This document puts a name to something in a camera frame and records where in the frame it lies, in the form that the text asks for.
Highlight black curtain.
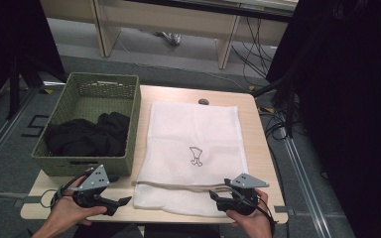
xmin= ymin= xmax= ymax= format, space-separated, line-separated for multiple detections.
xmin=266 ymin=0 xmax=381 ymax=238
xmin=0 ymin=0 xmax=66 ymax=115

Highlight white mesh laundry bag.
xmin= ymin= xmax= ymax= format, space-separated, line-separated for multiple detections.
xmin=132 ymin=99 xmax=250 ymax=218

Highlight right hand-held gripper cable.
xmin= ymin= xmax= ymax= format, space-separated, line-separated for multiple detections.
xmin=232 ymin=188 xmax=278 ymax=238

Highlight person's left hand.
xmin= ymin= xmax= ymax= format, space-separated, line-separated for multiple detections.
xmin=48 ymin=194 xmax=108 ymax=232

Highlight black cloth garment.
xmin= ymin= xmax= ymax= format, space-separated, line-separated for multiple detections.
xmin=44 ymin=111 xmax=131 ymax=158

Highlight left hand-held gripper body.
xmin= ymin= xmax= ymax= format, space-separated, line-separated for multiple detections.
xmin=66 ymin=164 xmax=114 ymax=210

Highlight green woven basket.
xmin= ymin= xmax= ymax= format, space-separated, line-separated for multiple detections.
xmin=31 ymin=71 xmax=142 ymax=178

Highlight left hand-held gripper cable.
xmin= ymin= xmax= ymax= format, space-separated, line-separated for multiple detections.
xmin=40 ymin=175 xmax=87 ymax=210

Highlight light wooden desk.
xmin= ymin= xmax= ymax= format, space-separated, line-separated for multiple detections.
xmin=39 ymin=0 xmax=300 ymax=70

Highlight hand-held gripper cable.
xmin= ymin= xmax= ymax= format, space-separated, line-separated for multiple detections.
xmin=40 ymin=175 xmax=87 ymax=210
xmin=232 ymin=188 xmax=278 ymax=238

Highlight metal floor rail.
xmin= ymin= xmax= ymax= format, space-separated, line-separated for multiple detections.
xmin=0 ymin=88 xmax=38 ymax=178
xmin=279 ymin=125 xmax=332 ymax=238

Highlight black coiled floor cables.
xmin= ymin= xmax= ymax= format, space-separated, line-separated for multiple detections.
xmin=258 ymin=107 xmax=296 ymax=142

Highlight person's right hand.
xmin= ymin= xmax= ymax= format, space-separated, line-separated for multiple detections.
xmin=226 ymin=188 xmax=274 ymax=238

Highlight black metal stand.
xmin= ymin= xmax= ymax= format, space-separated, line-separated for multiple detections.
xmin=6 ymin=54 xmax=67 ymax=121
xmin=251 ymin=73 xmax=300 ymax=139

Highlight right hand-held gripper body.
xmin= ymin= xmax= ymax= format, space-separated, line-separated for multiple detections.
xmin=216 ymin=173 xmax=270 ymax=216

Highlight black hanging floor cables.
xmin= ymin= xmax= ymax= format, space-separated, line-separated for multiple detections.
xmin=230 ymin=16 xmax=279 ymax=82

